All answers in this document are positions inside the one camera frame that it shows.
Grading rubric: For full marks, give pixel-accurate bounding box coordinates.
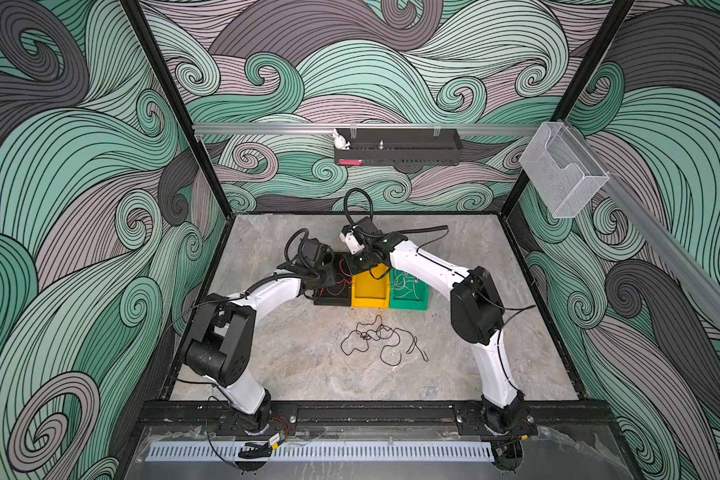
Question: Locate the red wire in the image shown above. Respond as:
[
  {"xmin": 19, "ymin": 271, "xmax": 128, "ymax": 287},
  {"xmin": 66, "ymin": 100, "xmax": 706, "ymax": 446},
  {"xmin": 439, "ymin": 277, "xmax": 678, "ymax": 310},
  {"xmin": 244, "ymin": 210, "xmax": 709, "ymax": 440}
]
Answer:
[{"xmin": 319, "ymin": 257, "xmax": 354, "ymax": 300}]

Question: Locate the white wire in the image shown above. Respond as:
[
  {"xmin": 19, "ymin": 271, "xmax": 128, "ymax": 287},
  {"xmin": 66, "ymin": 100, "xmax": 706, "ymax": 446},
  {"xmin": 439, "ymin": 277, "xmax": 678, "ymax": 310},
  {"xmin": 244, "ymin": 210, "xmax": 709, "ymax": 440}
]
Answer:
[{"xmin": 393, "ymin": 271, "xmax": 426, "ymax": 301}]

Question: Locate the black wire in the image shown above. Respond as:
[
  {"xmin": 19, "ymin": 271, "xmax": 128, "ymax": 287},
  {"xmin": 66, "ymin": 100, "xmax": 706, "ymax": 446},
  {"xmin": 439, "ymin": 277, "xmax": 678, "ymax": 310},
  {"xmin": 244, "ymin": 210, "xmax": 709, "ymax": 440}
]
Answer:
[{"xmin": 340, "ymin": 316, "xmax": 430, "ymax": 367}]

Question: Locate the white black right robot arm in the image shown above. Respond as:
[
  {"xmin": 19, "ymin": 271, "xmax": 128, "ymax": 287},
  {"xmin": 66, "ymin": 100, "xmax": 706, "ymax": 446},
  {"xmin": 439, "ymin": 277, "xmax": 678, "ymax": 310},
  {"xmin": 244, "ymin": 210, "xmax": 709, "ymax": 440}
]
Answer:
[{"xmin": 340, "ymin": 233, "xmax": 521, "ymax": 415}]

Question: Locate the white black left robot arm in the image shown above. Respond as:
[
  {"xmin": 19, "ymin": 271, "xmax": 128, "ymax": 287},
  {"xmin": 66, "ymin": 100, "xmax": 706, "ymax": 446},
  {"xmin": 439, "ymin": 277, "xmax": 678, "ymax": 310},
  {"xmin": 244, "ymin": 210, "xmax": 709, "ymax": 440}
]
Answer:
[{"xmin": 180, "ymin": 254, "xmax": 336, "ymax": 416}]

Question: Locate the black storage bin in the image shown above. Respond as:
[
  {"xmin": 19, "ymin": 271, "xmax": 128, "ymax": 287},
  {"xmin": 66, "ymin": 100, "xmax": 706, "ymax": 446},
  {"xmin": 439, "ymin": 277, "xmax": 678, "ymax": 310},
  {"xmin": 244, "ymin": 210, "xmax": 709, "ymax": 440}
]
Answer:
[{"xmin": 313, "ymin": 252, "xmax": 352, "ymax": 307}]

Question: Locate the yellow storage bin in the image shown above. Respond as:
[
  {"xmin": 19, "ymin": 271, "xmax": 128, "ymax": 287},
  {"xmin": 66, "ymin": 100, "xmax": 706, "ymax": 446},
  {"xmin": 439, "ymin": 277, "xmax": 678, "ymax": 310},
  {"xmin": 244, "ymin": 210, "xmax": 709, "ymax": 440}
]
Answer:
[{"xmin": 351, "ymin": 265, "xmax": 391, "ymax": 309}]

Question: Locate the green storage bin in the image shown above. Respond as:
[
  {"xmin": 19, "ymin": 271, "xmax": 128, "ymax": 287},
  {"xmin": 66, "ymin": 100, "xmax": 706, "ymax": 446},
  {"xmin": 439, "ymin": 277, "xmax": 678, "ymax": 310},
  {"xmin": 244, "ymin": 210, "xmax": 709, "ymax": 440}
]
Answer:
[{"xmin": 389, "ymin": 269, "xmax": 430, "ymax": 311}]

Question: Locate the pink marker on shelf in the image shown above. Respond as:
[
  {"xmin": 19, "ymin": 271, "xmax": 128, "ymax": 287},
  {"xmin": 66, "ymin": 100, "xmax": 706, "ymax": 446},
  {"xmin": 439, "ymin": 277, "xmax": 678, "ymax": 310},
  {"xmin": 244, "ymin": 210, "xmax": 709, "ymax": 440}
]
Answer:
[{"xmin": 338, "ymin": 159, "xmax": 363, "ymax": 166}]

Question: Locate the white rabbit figurine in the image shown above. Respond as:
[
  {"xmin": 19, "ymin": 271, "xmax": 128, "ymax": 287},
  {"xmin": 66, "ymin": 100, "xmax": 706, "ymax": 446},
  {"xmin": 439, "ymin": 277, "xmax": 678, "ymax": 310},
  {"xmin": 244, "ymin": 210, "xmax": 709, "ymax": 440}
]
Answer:
[{"xmin": 331, "ymin": 129, "xmax": 351, "ymax": 150}]

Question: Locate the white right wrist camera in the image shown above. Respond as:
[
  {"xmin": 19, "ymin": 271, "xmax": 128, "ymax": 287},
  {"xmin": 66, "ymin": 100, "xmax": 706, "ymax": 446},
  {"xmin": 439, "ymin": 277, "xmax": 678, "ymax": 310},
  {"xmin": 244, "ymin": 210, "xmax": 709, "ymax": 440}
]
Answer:
[{"xmin": 339, "ymin": 225, "xmax": 365, "ymax": 255}]

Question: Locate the black wall shelf tray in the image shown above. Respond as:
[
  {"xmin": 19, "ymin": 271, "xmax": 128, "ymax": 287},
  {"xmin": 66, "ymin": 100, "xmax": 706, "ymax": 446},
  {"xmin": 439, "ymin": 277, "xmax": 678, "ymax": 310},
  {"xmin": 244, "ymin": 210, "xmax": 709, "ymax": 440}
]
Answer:
[{"xmin": 334, "ymin": 129, "xmax": 464, "ymax": 169}]

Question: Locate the aluminium wall rail back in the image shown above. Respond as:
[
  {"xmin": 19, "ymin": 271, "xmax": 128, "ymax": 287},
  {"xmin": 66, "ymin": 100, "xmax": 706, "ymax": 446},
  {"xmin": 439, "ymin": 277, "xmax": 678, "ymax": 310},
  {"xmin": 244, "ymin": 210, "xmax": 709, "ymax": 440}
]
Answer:
[{"xmin": 192, "ymin": 122, "xmax": 541, "ymax": 137}]

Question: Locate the clear plastic wall holder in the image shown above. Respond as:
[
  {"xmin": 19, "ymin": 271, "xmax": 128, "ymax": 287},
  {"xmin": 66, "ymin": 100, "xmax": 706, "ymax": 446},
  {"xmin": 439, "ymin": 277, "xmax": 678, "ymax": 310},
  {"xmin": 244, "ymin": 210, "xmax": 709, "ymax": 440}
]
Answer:
[{"xmin": 520, "ymin": 121, "xmax": 610, "ymax": 219}]

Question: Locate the white slotted cable duct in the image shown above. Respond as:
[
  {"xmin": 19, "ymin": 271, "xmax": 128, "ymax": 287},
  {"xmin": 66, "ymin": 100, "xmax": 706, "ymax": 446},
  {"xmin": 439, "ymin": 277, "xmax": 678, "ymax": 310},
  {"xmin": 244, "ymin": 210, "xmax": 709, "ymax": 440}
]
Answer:
[{"xmin": 145, "ymin": 440, "xmax": 494, "ymax": 463}]

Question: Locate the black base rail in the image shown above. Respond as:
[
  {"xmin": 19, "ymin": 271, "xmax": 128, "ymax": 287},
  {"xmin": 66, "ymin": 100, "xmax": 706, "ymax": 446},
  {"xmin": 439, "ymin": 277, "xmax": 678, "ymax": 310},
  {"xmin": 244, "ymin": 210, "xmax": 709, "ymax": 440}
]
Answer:
[{"xmin": 137, "ymin": 399, "xmax": 614, "ymax": 438}]

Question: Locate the black corner frame post right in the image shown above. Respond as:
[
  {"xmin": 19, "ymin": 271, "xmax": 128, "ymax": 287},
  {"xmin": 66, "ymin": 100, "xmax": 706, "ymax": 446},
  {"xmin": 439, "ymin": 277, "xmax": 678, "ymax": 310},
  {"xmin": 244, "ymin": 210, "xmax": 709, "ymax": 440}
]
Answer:
[{"xmin": 499, "ymin": 1, "xmax": 634, "ymax": 220}]

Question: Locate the black corner frame post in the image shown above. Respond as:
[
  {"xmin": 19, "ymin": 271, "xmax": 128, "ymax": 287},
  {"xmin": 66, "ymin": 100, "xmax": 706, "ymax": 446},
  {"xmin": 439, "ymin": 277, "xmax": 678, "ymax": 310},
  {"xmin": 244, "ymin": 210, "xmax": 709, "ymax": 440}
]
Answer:
[
  {"xmin": 499, "ymin": 1, "xmax": 634, "ymax": 220},
  {"xmin": 120, "ymin": 0, "xmax": 234, "ymax": 221}
]

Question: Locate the black corner frame post left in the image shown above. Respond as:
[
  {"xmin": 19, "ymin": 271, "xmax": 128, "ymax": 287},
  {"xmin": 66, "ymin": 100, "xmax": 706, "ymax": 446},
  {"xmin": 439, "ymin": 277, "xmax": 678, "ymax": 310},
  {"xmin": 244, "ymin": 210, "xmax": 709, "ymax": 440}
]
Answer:
[{"xmin": 120, "ymin": 0, "xmax": 234, "ymax": 221}]

